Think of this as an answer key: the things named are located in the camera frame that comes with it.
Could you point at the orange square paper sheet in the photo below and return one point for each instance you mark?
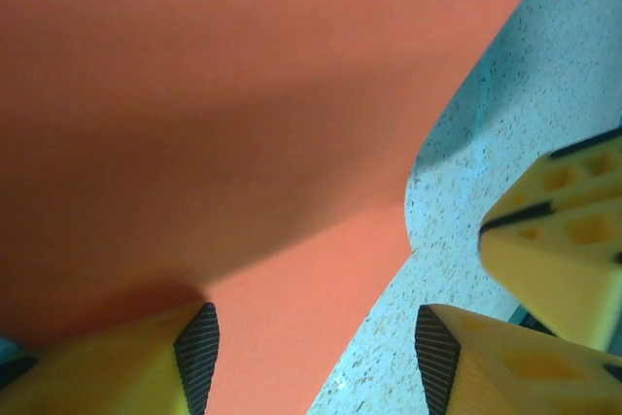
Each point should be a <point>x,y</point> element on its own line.
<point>243,94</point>

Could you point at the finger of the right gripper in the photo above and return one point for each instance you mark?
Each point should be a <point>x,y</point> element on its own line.
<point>559,279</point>
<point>578,191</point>

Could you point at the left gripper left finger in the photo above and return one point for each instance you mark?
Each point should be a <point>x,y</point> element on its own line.
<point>97,376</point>

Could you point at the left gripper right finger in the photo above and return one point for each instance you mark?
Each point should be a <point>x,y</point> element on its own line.
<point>510,376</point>

